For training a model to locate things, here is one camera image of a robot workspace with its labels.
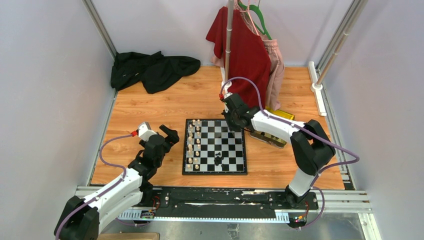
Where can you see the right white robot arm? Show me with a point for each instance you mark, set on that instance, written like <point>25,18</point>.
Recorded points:
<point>311,147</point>

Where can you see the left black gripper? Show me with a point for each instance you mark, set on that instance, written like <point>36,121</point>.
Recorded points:
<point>171,139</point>

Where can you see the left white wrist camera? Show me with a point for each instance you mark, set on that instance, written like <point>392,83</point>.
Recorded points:
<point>144,131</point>

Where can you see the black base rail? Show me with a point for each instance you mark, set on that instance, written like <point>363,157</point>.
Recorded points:
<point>221,204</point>

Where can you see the white clothes rack stand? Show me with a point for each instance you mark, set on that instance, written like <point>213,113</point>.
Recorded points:
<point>229,28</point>

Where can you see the yellow metal tin box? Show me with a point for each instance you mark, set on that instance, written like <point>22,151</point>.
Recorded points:
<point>271,131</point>

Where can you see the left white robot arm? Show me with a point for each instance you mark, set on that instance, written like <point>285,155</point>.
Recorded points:
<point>84,218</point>

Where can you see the black cloth pile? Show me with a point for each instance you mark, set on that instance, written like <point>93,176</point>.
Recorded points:
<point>155,71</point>

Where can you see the black white chess board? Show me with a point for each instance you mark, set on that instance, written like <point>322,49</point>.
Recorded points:
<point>216,136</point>

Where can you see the right white rack foot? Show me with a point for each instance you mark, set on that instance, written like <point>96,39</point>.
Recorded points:
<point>318,71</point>

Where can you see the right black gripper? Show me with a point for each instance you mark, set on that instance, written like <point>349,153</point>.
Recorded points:
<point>231,127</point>

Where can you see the black chess pieces cluster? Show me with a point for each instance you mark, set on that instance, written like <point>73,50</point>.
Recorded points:
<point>219,157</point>

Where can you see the pink garment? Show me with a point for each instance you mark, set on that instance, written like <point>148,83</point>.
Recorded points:
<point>276,76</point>

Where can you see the green clothes hanger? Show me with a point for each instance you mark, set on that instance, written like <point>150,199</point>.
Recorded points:
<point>248,8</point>

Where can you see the red shirt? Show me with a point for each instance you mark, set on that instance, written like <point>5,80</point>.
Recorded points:
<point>248,57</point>

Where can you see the white chess pieces rows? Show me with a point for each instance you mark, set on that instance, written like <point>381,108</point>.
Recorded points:
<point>193,145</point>

